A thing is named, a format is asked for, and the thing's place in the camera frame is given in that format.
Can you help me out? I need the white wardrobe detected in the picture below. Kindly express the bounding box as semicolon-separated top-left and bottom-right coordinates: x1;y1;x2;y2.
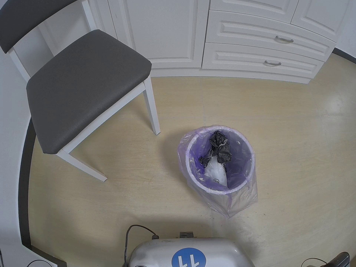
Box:
89;0;356;84

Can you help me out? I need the white trash bin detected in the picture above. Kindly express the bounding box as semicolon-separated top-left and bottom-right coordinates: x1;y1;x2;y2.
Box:
186;127;255;195

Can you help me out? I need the white printed wrapper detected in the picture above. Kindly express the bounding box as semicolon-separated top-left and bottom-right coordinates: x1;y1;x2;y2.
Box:
204;156;228;190

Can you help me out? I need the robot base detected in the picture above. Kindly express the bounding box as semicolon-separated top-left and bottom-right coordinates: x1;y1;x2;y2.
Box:
129;232;255;267

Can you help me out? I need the black cable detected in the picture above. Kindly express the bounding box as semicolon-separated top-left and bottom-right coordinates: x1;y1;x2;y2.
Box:
302;257;329;267
124;225;159;267

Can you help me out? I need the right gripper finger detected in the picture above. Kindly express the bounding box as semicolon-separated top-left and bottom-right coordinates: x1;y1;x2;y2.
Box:
320;251;350;267

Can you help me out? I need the purple plastic bag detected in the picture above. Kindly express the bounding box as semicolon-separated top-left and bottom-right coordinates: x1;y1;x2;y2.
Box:
178;125;258;219

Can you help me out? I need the grey padded white chair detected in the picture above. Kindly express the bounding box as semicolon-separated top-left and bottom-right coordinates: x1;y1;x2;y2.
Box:
0;0;161;182

